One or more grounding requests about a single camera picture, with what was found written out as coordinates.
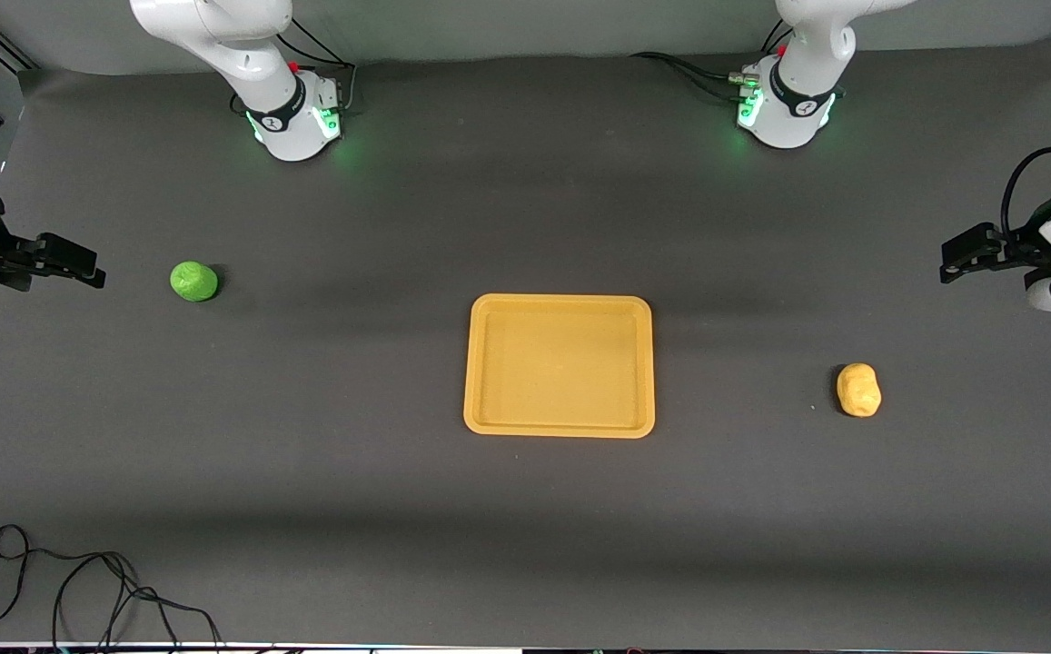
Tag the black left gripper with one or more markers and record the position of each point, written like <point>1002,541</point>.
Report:
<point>1021,249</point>

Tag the yellow potato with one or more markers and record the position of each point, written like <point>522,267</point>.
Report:
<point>858,390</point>

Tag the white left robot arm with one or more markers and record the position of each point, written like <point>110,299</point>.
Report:
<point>788,120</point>

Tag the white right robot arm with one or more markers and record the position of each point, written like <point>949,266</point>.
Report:
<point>296,127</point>

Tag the orange rectangular tray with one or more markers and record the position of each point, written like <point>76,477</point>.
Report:
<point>560,365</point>

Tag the silver aluminium rail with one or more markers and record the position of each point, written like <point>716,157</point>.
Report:
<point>14,51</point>

